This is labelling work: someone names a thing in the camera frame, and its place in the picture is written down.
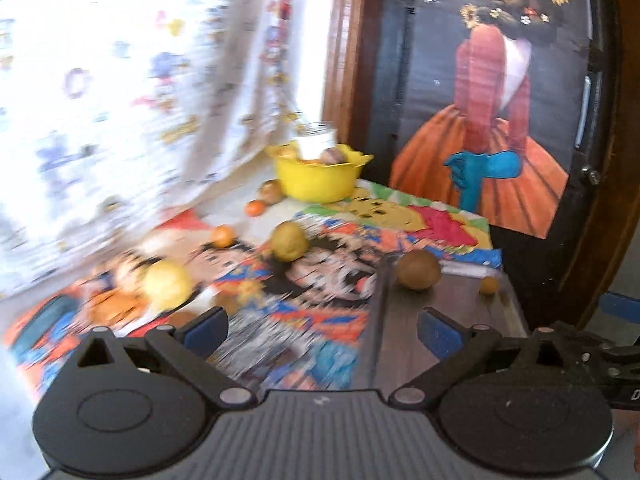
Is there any striped round fruit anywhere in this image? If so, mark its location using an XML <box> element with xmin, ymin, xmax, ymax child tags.
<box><xmin>320</xmin><ymin>146</ymin><xmax>351</xmax><ymax>166</ymax></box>

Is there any green-yellow mango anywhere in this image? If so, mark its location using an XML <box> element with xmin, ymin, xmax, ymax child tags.
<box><xmin>270</xmin><ymin>221</ymin><xmax>311</xmax><ymax>262</ymax></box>

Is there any brown kiwi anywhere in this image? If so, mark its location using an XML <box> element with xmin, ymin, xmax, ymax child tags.
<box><xmin>396</xmin><ymin>250</ymin><xmax>442</xmax><ymax>292</ymax></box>

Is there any cartoon printed table cover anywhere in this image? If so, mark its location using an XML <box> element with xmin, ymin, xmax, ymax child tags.
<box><xmin>5</xmin><ymin>210</ymin><xmax>381</xmax><ymax>391</ymax></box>

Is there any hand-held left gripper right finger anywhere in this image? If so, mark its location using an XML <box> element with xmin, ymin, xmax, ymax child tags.
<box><xmin>390</xmin><ymin>307</ymin><xmax>571</xmax><ymax>406</ymax></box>

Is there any small yellow-brown fruit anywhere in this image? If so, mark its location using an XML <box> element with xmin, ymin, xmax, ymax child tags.
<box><xmin>258</xmin><ymin>179</ymin><xmax>285</xmax><ymax>206</ymax></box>

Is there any round pale yellow fruit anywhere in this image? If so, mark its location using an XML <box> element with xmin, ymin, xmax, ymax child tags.
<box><xmin>142</xmin><ymin>259</ymin><xmax>193</xmax><ymax>311</ymax></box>

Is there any printed white curtain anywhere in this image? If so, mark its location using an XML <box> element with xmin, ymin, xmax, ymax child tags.
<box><xmin>0</xmin><ymin>0</ymin><xmax>311</xmax><ymax>301</ymax></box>

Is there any metal tray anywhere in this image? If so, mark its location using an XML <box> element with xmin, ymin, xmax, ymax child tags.
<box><xmin>350</xmin><ymin>254</ymin><xmax>531</xmax><ymax>392</ymax></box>

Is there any yellow bear drawing sheet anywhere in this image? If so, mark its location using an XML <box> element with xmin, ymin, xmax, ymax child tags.
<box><xmin>295</xmin><ymin>180</ymin><xmax>503</xmax><ymax>268</ymax></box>

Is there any black door panel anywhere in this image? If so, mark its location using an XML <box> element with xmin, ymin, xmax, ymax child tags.
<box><xmin>365</xmin><ymin>0</ymin><xmax>616</xmax><ymax>326</ymax></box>

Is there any brown wooden door frame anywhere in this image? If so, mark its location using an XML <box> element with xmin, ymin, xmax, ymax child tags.
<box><xmin>322</xmin><ymin>0</ymin><xmax>640</xmax><ymax>331</ymax></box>

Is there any yellow plastic bowl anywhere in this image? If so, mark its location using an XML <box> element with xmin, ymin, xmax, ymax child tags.
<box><xmin>265</xmin><ymin>144</ymin><xmax>375</xmax><ymax>205</ymax></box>

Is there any white cup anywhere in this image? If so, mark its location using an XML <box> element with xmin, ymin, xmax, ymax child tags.
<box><xmin>294</xmin><ymin>122</ymin><xmax>337</xmax><ymax>162</ymax></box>

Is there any painted figure wall poster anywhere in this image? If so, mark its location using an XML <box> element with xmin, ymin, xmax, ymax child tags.
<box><xmin>387</xmin><ymin>0</ymin><xmax>591</xmax><ymax>238</ymax></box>

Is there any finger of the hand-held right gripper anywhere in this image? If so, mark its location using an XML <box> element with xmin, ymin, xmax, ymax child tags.
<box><xmin>599</xmin><ymin>292</ymin><xmax>640</xmax><ymax>318</ymax></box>
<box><xmin>552</xmin><ymin>322</ymin><xmax>640</xmax><ymax>362</ymax></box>

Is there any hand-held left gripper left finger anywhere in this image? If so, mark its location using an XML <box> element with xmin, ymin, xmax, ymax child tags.
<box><xmin>75</xmin><ymin>306</ymin><xmax>260</xmax><ymax>406</ymax></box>

